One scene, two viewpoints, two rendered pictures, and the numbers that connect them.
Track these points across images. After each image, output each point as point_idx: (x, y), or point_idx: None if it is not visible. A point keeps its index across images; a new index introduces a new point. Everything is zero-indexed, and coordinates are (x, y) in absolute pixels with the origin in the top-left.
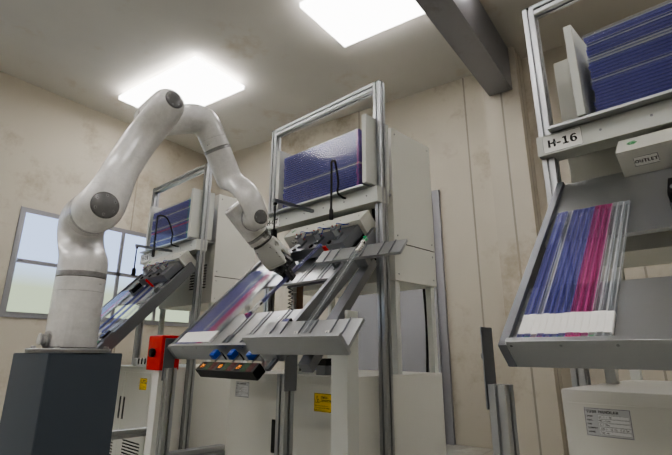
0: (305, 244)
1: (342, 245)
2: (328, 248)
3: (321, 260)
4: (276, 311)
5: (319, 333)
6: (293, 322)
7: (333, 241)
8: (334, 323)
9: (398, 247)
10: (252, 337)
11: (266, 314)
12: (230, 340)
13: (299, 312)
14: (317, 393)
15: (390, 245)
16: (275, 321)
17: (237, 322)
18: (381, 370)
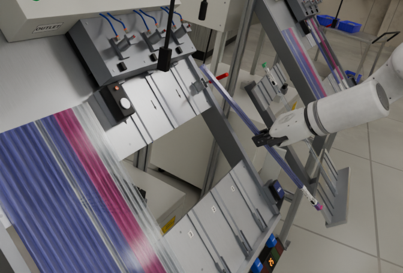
0: (127, 49)
1: (191, 54)
2: (175, 59)
3: (266, 104)
4: (217, 185)
5: (349, 175)
6: (319, 180)
7: (180, 47)
8: (327, 162)
9: (282, 74)
10: (347, 214)
11: (211, 198)
12: (225, 265)
13: (251, 168)
14: (163, 227)
15: (278, 72)
16: (235, 195)
17: (187, 245)
18: (144, 163)
